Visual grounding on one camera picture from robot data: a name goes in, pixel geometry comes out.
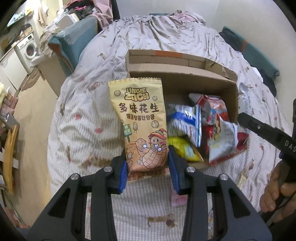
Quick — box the beige storage cabinet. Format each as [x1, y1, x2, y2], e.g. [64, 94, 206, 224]
[30, 55, 66, 96]

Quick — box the right hand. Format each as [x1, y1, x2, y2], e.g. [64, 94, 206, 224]
[260, 162, 295, 223]

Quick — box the pink flat snack packet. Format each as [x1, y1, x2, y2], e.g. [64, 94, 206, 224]
[171, 189, 188, 207]

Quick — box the brown cardboard box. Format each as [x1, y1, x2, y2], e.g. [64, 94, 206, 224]
[126, 50, 238, 182]

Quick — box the tan peanut snack bag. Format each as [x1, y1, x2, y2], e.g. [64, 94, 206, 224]
[108, 78, 169, 172]

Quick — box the yellow snack bag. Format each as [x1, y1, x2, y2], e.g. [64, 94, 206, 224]
[168, 137, 204, 162]

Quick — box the pink curtain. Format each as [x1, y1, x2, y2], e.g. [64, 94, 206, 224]
[93, 0, 113, 30]

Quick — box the white blue striped snack bag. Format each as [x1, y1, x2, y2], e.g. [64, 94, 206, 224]
[166, 104, 202, 148]

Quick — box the brown floor mat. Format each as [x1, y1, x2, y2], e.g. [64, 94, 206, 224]
[21, 68, 41, 91]

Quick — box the pile of dark clothes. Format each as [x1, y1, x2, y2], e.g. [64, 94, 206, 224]
[65, 0, 95, 20]

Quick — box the white washing machine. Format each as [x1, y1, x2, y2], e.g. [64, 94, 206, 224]
[14, 33, 37, 75]

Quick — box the teal blanket by wall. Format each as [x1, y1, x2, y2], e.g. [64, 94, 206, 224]
[219, 26, 280, 97]

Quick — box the white orange shrimp snack bag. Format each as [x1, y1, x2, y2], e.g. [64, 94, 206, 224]
[189, 93, 229, 126]

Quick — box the white red snack bag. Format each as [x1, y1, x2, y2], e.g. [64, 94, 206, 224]
[207, 114, 238, 166]

